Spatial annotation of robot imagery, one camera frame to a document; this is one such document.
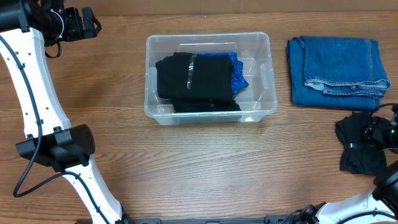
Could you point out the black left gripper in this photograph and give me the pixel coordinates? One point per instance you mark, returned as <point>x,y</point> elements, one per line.
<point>87,22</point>

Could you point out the black garment with stripe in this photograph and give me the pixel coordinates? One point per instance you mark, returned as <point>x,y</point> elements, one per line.
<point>181,106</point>

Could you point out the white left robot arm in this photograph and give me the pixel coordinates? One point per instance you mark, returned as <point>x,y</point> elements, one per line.
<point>28,27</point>

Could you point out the clear plastic storage bin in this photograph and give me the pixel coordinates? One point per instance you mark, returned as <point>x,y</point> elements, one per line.
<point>253,49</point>

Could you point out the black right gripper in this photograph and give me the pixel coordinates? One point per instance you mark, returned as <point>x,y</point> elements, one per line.
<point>375,130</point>

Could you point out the sparkly blue green fabric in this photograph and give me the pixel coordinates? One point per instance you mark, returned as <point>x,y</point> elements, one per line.
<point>238,82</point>

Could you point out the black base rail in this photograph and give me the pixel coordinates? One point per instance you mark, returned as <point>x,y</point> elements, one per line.
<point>269,219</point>

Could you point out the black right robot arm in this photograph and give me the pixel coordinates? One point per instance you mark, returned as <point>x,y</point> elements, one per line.
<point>376,205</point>

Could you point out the blue denim jeans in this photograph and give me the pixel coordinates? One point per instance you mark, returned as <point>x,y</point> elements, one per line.
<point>336,72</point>

